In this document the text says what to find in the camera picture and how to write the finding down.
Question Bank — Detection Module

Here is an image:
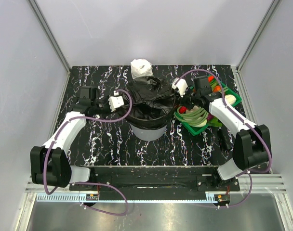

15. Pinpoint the black plastic trash bag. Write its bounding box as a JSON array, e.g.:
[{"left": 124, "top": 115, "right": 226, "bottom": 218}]
[{"left": 125, "top": 76, "right": 178, "bottom": 130}]

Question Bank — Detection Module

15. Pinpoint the grey plastic trash bin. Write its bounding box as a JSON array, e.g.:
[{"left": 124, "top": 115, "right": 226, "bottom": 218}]
[{"left": 130, "top": 124, "right": 167, "bottom": 141}]

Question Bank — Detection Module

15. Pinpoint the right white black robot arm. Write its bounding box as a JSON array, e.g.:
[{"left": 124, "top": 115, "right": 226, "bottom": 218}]
[{"left": 172, "top": 76, "right": 272, "bottom": 191}]

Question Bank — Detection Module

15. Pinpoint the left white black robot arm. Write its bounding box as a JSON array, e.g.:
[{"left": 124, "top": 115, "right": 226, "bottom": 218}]
[{"left": 30, "top": 86, "right": 112, "bottom": 190}]

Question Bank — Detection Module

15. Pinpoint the white toy mushroom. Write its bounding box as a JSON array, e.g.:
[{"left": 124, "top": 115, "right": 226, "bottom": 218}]
[{"left": 186, "top": 106, "right": 199, "bottom": 114}]

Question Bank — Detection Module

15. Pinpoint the orange toy carrot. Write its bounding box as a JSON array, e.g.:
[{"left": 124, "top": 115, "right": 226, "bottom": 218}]
[{"left": 208, "top": 75, "right": 220, "bottom": 92}]

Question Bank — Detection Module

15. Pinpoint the green toy bean bundle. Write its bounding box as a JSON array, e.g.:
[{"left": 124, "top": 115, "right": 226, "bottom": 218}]
[{"left": 174, "top": 107, "right": 209, "bottom": 128}]

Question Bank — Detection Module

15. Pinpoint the red toy chili pepper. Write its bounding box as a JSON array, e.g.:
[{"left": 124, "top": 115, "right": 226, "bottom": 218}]
[{"left": 179, "top": 106, "right": 187, "bottom": 114}]

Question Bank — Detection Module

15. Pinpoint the green toy leaf vegetable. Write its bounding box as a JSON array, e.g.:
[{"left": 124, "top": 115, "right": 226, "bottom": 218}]
[{"left": 207, "top": 117, "right": 223, "bottom": 128}]

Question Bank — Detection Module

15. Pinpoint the green plastic vegetable basket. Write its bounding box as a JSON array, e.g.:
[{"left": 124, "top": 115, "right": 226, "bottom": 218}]
[{"left": 182, "top": 83, "right": 241, "bottom": 136}]

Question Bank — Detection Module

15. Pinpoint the white crumpled paper towel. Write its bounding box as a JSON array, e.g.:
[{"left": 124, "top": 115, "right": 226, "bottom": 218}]
[{"left": 130, "top": 59, "right": 153, "bottom": 79}]

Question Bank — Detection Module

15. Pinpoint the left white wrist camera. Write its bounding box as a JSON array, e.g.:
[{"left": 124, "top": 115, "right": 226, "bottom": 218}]
[{"left": 108, "top": 90, "right": 124, "bottom": 112}]

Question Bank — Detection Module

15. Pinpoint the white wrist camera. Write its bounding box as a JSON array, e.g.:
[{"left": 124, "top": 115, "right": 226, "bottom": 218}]
[
  {"left": 172, "top": 78, "right": 188, "bottom": 98},
  {"left": 108, "top": 90, "right": 124, "bottom": 112}
]

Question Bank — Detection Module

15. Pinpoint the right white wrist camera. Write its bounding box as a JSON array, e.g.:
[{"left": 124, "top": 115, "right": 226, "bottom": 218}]
[{"left": 172, "top": 78, "right": 188, "bottom": 98}]

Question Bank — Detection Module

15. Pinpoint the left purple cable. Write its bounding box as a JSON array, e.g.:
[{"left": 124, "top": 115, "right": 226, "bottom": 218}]
[{"left": 43, "top": 89, "right": 133, "bottom": 216}]

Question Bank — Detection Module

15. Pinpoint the purple cable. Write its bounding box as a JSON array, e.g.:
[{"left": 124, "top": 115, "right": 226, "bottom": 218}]
[
  {"left": 175, "top": 68, "right": 274, "bottom": 209},
  {"left": 43, "top": 89, "right": 133, "bottom": 216}
]

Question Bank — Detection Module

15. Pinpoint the aluminium frame rail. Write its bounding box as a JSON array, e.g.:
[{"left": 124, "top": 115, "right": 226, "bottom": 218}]
[{"left": 26, "top": 0, "right": 71, "bottom": 73}]

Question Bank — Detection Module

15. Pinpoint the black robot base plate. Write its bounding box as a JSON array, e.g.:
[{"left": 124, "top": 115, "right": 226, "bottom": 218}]
[{"left": 69, "top": 166, "right": 240, "bottom": 202}]

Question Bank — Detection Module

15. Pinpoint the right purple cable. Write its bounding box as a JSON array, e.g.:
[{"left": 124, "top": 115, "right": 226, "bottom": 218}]
[{"left": 175, "top": 68, "right": 274, "bottom": 209}]

